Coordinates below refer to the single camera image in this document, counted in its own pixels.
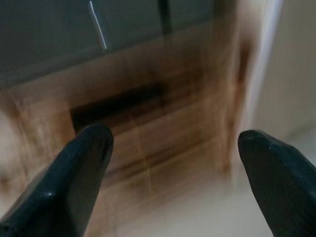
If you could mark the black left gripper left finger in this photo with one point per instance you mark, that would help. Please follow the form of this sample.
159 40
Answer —
61 187

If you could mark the wooden slatted rack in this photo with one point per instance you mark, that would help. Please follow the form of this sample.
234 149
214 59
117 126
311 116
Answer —
172 118

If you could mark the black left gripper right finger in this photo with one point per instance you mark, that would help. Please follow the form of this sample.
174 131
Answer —
284 187

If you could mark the white mini fridge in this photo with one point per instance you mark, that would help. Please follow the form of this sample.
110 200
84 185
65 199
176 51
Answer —
54 34

